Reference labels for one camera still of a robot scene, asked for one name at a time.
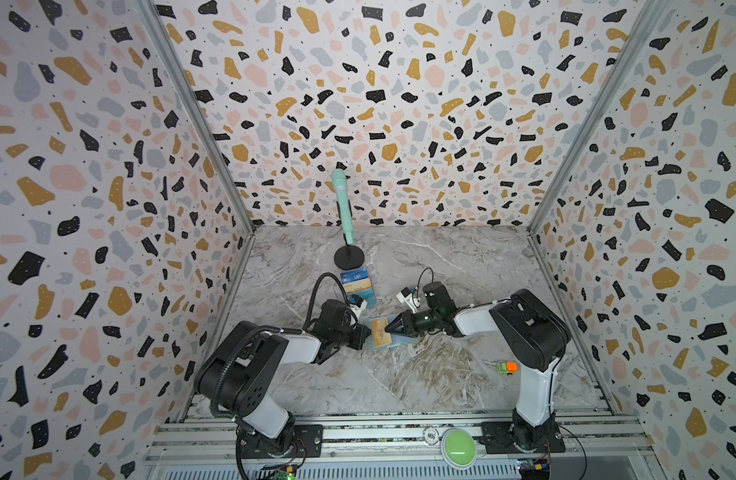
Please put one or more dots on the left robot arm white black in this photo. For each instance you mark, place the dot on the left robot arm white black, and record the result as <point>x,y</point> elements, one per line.
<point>236,378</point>

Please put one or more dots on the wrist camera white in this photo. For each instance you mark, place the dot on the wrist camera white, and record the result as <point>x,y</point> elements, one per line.
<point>358,305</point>
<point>410,298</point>

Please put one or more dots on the blue VIP card in stand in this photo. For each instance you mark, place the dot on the blue VIP card in stand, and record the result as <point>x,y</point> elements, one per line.
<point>354,275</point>

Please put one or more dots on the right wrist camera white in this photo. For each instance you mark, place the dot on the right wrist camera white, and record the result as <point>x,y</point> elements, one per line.
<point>410,298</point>

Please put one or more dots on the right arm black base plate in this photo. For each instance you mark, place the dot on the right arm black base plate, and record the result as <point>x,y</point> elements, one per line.
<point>521,438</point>

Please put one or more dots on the black round microphone stand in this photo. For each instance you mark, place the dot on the black round microphone stand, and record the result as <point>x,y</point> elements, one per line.
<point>349,256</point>

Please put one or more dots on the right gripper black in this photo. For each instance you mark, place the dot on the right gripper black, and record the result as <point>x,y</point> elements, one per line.
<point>406,323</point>

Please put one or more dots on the green round push button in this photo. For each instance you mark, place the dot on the green round push button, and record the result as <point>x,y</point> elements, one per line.
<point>458,449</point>

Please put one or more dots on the small orange green toy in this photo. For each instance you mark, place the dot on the small orange green toy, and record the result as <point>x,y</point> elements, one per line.
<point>507,367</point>

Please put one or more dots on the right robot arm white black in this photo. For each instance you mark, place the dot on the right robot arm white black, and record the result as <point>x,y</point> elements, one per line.
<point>537,337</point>

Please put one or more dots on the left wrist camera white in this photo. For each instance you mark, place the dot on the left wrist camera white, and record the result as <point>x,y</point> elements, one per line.
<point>358,305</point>

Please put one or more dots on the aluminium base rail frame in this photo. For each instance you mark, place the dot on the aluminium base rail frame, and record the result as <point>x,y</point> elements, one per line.
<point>599,445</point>

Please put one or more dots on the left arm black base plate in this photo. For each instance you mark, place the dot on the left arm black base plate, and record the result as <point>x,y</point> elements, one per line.
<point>293,441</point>

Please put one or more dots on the mint green microphone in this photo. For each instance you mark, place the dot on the mint green microphone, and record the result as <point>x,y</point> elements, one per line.
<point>339,181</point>

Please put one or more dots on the yellow VIP card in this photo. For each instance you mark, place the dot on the yellow VIP card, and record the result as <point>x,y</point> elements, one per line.
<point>355,287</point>

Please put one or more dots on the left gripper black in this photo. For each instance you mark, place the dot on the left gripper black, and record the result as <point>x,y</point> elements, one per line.
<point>362,332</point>

